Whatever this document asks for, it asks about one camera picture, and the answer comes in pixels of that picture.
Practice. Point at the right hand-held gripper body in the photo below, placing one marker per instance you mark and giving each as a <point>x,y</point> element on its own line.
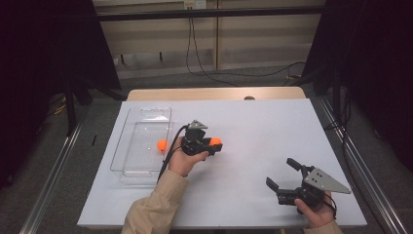
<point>309,193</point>

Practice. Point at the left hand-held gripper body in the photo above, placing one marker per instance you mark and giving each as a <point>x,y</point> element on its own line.
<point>195,144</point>

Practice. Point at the orange table tennis ball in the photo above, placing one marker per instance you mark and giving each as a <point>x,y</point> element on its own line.
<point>215,141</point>
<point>161,145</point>

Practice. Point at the clear plastic box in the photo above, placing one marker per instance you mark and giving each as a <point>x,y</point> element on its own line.
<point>136,130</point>

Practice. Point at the person's left hand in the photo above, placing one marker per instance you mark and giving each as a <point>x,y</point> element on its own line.
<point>181,162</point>

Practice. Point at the person's right hand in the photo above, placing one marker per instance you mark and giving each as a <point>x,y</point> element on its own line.
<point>317,214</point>

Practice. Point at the wooden table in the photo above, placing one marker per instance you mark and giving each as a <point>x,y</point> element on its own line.
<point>195,93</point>

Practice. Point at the small black floor object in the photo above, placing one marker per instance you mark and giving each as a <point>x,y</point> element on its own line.
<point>94,139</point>

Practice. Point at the beige wooden cabinet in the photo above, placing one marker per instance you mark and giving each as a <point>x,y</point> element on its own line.
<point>259,35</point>

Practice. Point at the black metal stand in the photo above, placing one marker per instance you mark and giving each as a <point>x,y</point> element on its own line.
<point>69,110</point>

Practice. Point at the black curtain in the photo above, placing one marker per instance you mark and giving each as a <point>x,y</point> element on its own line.
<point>383,65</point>
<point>39,65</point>

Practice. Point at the black horizontal bar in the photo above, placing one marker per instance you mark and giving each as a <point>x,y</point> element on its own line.
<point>227,13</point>

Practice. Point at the metal floor rail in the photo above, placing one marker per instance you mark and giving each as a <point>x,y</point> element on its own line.
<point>358,162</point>
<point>48,191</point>

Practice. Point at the white wall socket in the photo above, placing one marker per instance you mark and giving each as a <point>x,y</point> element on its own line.
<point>195,4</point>

